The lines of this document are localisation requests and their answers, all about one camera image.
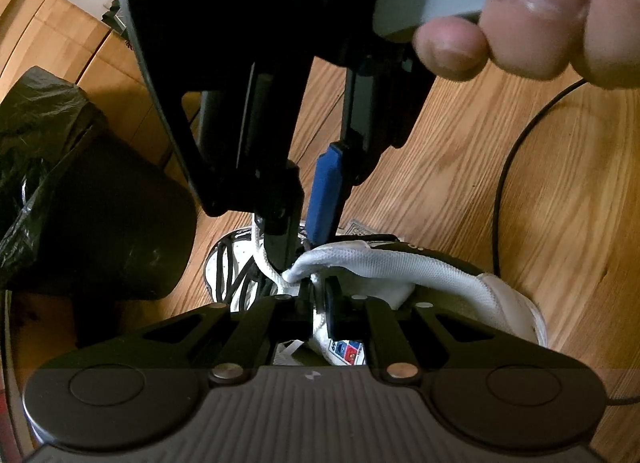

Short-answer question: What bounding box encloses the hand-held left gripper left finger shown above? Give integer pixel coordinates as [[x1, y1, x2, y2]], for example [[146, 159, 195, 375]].
[[120, 285, 314, 385]]

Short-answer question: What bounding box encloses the person's right hand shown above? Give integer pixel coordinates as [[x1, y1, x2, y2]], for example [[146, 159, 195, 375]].
[[414, 0, 640, 89]]

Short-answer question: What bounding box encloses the black cable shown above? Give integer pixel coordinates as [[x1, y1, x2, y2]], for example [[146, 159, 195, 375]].
[[492, 77, 601, 278], [604, 383, 640, 407]]

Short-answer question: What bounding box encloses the white and black sneaker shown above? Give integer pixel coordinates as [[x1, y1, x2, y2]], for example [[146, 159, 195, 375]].
[[205, 220, 548, 369]]

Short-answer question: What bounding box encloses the black shoelace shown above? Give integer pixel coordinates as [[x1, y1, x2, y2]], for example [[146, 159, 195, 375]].
[[210, 232, 281, 310]]

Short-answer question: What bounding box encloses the black trash bag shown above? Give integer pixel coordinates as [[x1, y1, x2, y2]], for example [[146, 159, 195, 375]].
[[0, 66, 108, 290]]

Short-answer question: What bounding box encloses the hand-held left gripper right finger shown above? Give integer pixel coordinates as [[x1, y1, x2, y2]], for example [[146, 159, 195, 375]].
[[325, 279, 507, 385]]

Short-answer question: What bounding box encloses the black trash bin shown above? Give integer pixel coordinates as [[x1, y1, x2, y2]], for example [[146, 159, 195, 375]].
[[5, 133, 197, 350]]

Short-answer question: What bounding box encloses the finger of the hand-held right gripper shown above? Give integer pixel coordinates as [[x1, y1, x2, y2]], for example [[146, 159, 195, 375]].
[[306, 67, 402, 245], [240, 63, 304, 272]]

